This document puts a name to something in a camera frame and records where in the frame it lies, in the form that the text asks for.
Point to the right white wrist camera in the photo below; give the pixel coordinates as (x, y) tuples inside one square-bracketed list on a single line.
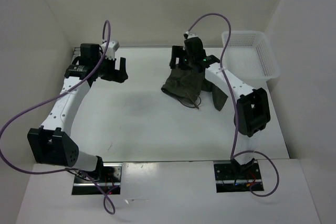
[(189, 35)]

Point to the white plastic basket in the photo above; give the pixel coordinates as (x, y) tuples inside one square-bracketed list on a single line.
[(249, 55)]

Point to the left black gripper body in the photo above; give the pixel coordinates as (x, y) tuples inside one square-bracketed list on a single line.
[(107, 65)]

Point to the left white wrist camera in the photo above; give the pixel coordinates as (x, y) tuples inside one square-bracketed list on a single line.
[(110, 49)]

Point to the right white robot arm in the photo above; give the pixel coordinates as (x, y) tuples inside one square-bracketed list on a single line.
[(251, 107)]

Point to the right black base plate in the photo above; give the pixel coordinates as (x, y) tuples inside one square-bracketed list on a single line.
[(228, 179)]

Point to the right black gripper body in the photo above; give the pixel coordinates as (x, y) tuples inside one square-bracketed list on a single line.
[(186, 55)]

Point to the aluminium rail frame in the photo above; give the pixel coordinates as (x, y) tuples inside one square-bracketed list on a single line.
[(75, 56)]

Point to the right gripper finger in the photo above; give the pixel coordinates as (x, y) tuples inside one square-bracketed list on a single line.
[(177, 57), (186, 63)]

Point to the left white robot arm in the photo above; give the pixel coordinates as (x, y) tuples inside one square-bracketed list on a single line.
[(51, 143)]

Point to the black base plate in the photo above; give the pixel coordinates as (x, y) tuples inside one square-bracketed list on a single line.
[(110, 183), (228, 179)]

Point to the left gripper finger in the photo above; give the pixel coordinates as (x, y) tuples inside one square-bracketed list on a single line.
[(111, 76), (123, 76)]

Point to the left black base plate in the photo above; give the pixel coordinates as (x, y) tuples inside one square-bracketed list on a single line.
[(110, 183)]

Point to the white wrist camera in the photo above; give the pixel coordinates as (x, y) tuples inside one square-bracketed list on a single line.
[(189, 35), (110, 49)]

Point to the olive green shorts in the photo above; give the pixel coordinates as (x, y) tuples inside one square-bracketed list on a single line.
[(187, 85)]

